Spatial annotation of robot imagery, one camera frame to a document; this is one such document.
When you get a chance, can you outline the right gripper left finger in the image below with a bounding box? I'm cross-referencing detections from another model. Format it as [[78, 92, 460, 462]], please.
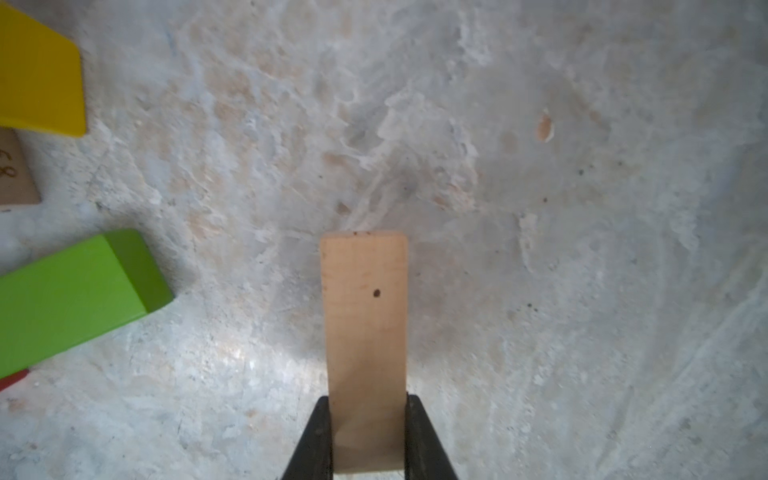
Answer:
[[281, 396, 333, 480]]

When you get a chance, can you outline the natural wood block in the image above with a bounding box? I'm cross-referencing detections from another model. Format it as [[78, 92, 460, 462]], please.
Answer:
[[0, 127, 41, 212], [320, 231, 408, 474]]

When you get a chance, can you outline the yellow wood block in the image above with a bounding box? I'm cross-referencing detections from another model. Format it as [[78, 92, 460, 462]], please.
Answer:
[[1, 2, 87, 137]]

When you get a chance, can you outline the green wood block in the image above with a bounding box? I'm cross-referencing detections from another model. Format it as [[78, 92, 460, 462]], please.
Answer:
[[1, 229, 174, 377]]

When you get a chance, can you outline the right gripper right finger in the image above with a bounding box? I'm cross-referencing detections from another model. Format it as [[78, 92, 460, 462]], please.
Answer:
[[404, 394, 458, 480]]

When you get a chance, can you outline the red wood cube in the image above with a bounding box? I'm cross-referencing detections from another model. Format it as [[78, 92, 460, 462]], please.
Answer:
[[0, 369, 30, 391]]

